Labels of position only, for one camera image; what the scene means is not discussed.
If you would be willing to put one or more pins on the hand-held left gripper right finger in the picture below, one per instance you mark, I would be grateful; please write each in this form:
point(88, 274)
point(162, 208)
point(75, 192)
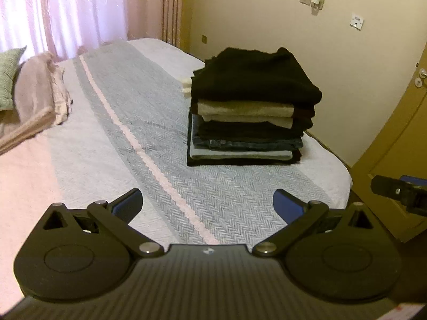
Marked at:
point(287, 203)

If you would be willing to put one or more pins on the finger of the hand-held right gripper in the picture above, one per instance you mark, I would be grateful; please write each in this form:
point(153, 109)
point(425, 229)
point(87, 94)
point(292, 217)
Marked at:
point(387, 186)

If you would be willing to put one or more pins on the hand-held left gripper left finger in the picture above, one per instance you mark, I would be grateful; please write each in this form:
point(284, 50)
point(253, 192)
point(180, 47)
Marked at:
point(128, 203)

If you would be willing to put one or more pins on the stack of clothes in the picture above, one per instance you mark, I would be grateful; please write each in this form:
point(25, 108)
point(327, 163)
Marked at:
point(250, 133)

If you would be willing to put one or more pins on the black sweater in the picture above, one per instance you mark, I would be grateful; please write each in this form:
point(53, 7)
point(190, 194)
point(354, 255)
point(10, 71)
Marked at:
point(260, 76)

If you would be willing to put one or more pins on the wooden door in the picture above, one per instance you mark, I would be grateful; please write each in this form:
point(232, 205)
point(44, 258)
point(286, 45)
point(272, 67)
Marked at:
point(393, 133)

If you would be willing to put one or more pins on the bed with striped bedspread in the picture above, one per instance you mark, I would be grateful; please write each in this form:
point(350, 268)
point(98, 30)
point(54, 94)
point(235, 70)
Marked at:
point(133, 90)

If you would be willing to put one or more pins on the door lock knob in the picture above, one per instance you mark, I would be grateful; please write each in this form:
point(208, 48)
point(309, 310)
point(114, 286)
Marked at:
point(421, 76)

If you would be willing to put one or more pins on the green pillow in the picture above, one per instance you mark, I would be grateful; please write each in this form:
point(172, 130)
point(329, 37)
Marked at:
point(6, 73)

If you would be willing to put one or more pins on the white plug adapter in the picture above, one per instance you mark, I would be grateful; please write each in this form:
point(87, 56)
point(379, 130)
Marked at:
point(317, 2)

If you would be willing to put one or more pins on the tan curtain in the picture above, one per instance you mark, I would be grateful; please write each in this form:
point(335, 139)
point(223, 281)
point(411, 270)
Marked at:
point(171, 6)

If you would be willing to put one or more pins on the pink sheer curtain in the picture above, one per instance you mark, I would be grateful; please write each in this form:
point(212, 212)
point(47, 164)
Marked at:
point(83, 6)

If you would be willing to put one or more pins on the white wall socket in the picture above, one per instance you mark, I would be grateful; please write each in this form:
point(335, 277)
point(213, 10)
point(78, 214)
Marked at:
point(357, 21)

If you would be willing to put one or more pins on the small brown wall plate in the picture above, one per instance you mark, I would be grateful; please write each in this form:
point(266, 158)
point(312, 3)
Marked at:
point(204, 39)

